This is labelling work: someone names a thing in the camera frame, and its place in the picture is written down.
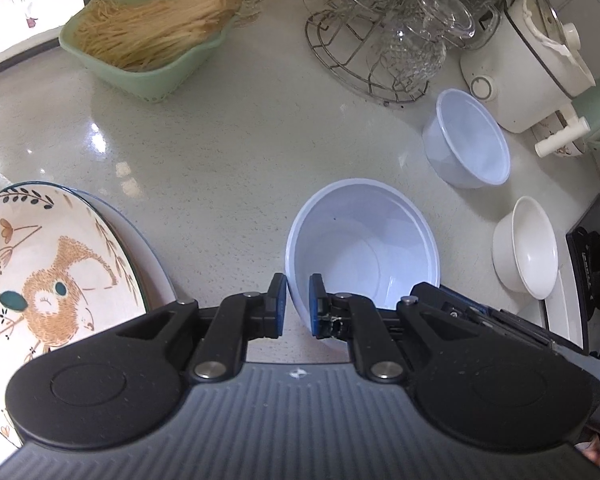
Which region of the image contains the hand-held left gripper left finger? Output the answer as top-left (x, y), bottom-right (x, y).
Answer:
top-left (115, 273), bottom-right (288, 382)

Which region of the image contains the cluster of glass cups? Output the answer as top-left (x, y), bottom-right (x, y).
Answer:
top-left (312, 0), bottom-right (478, 93)

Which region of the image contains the green plastic basket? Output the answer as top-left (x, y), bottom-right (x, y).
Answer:
top-left (59, 0), bottom-right (243, 103)

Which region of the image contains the black gas stove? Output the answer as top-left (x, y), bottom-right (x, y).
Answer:
top-left (565, 192), bottom-right (600, 357)

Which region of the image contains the white ceramic bowl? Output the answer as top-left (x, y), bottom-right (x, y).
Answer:
top-left (492, 196), bottom-right (560, 301)

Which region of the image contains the round wire cup rack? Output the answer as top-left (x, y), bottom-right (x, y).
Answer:
top-left (305, 0), bottom-right (431, 107)

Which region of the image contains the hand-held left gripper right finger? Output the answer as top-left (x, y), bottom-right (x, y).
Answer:
top-left (307, 273), bottom-right (471, 384)

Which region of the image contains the small floral ceramic bowl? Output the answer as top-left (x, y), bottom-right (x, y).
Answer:
top-left (530, 110), bottom-right (588, 160)

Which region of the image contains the dried noodles bundle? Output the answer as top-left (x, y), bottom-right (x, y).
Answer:
top-left (74, 0), bottom-right (243, 71)

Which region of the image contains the glass pitcher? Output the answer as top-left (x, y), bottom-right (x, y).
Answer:
top-left (445, 0), bottom-right (503, 51)

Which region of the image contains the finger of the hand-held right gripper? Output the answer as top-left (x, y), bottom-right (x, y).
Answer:
top-left (410, 281), bottom-right (502, 332)

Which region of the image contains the white electric cooking pot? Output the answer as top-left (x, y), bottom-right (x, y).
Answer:
top-left (460, 0), bottom-right (597, 157)

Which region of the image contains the white plate pink flower print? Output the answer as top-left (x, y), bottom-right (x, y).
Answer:
top-left (87, 191), bottom-right (178, 321)

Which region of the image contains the bird pattern ceramic plate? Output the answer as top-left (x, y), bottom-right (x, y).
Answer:
top-left (0, 182), bottom-right (146, 451)

